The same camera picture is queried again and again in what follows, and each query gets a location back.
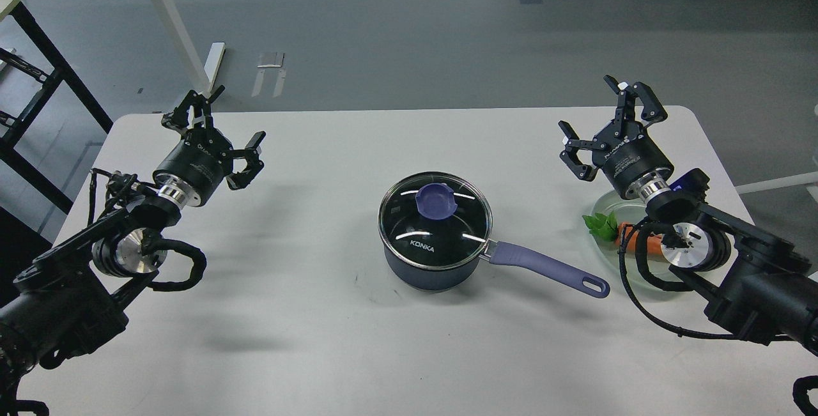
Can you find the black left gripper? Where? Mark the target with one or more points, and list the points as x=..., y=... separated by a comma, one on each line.
x=204, y=157

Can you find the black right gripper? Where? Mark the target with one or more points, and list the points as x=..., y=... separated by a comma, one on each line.
x=634, y=157

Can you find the glass pot lid purple knob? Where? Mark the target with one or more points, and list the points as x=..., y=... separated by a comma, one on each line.
x=435, y=220

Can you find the dark blue saucepan purple handle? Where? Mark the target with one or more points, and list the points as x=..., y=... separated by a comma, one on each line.
x=498, y=253

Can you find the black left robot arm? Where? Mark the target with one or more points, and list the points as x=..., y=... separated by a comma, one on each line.
x=72, y=298

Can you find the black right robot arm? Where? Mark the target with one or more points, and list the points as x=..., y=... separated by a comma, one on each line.
x=754, y=283

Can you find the orange toy carrot green leaves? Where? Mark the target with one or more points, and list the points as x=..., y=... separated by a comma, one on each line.
x=606, y=228

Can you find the black metal rack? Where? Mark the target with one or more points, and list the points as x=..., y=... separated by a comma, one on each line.
x=49, y=82

